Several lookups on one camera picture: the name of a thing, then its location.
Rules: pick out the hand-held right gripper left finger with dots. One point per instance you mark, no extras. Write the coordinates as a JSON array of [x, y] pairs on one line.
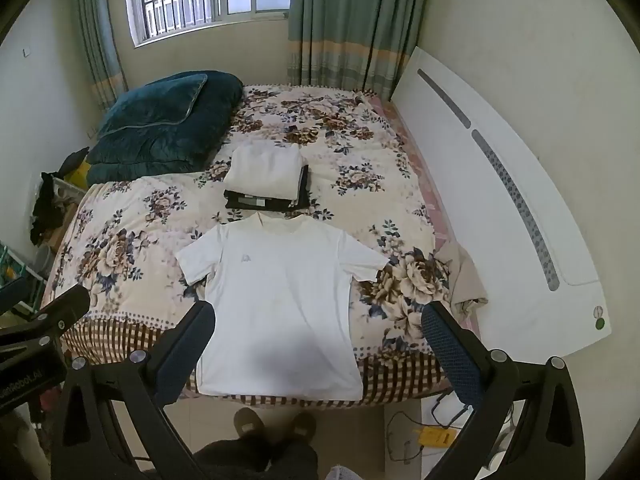
[[184, 352]]

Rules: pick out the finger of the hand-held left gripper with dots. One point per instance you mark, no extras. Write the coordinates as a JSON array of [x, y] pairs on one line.
[[65, 307]]

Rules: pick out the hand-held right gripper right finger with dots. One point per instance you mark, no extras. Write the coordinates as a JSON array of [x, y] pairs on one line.
[[450, 360]]

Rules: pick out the white t-shirt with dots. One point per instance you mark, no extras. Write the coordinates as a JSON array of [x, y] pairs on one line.
[[280, 300]]

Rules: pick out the folded black clothes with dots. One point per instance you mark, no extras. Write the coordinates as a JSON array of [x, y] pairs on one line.
[[260, 203]]

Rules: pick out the green plastic crate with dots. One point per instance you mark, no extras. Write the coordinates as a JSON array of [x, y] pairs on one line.
[[10, 270]]

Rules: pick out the yellow floor device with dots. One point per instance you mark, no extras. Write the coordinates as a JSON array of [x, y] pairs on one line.
[[435, 436]]

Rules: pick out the beige cloth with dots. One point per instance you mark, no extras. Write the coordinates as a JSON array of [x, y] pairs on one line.
[[465, 280]]

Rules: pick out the white plastic rack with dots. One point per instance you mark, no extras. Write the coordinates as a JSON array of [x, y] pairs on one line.
[[67, 195]]

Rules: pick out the person's dark pants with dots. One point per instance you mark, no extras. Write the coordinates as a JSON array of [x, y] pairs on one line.
[[250, 460]]

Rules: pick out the person's right slipper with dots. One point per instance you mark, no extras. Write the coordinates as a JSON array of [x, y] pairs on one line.
[[302, 427]]

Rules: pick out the folded white garment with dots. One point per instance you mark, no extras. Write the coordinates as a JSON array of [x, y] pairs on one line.
[[265, 170]]

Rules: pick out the white headboard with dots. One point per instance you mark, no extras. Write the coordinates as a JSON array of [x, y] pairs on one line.
[[450, 160]]

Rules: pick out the teal quilt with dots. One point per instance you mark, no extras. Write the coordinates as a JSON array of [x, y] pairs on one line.
[[160, 125]]

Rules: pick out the floral bedspread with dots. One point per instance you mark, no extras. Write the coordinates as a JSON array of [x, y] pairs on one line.
[[350, 160]]

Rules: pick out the narrow green striped curtain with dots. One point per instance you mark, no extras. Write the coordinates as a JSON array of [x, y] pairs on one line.
[[97, 35]]

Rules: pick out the wide green striped curtain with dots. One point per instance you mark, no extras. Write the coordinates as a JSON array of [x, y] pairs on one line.
[[350, 25]]

